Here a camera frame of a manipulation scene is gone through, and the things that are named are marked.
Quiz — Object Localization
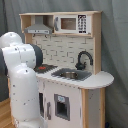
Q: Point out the grey ice dispenser panel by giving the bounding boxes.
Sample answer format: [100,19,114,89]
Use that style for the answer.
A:
[54,94,70,120]

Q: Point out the grey toy sink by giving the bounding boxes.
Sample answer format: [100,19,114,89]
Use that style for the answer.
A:
[52,68,92,81]

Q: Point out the wooden toy kitchen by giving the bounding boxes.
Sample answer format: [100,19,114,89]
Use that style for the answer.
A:
[20,11,114,128]

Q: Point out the black stovetop red burners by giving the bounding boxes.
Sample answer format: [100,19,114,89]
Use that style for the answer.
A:
[34,64,55,73]

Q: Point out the black toy faucet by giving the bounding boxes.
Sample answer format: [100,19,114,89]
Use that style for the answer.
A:
[75,51,93,70]

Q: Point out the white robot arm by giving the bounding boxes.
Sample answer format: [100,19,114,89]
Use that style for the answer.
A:
[0,32,47,128]

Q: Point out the grey cabinet door handle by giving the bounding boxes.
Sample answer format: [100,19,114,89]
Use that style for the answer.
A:
[47,102,51,120]

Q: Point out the grey range hood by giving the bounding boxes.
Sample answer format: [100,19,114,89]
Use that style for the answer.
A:
[24,15,54,35]

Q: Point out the white toy microwave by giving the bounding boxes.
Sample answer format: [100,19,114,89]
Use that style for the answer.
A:
[54,14,91,34]

